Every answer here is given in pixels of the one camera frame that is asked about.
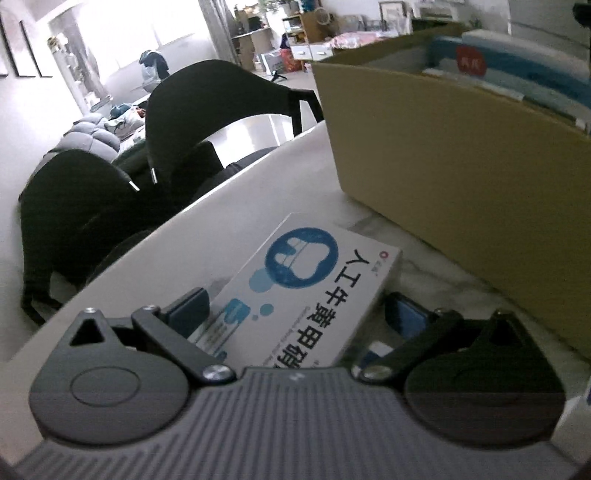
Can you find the white tall shelf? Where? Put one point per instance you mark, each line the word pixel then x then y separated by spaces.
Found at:
pixel 74 69

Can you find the wooden cabinet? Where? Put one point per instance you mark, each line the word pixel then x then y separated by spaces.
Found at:
pixel 251 46

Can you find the grey curtain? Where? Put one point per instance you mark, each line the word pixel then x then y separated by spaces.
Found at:
pixel 217 27

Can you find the potted plant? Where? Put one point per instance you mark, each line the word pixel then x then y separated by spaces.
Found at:
pixel 277 4

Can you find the dark hanging jacket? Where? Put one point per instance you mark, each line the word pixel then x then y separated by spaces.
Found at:
pixel 154 64

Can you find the white box blue round logo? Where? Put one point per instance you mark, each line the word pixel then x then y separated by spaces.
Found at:
pixel 323 277

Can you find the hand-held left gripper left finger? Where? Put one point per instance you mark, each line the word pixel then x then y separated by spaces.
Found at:
pixel 189 311

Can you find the framed wall picture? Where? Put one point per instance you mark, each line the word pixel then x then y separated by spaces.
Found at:
pixel 3 46
pixel 39 50
pixel 21 50

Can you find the white marble desktop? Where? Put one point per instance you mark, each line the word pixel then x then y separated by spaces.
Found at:
pixel 286 194

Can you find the floral cloth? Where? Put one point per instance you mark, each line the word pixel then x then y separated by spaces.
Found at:
pixel 360 40

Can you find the dark green chair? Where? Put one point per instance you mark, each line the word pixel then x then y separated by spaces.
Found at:
pixel 74 207
pixel 207 106

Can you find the white microwave oven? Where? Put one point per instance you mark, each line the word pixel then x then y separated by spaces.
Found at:
pixel 434 11

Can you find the large cardboard box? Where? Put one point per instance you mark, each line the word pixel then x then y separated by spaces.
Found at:
pixel 438 161

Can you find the white drawer unit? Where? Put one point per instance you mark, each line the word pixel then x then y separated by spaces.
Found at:
pixel 309 51

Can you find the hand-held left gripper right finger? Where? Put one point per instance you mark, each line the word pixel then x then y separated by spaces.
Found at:
pixel 408 318

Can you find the black floor stand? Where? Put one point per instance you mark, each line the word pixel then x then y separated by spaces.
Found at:
pixel 279 76

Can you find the leaning picture frame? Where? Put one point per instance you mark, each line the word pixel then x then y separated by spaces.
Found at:
pixel 392 11

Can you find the grey sofa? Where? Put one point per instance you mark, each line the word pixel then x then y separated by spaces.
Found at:
pixel 87 134

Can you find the teal patterned cushion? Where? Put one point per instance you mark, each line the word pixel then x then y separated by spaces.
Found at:
pixel 124 122

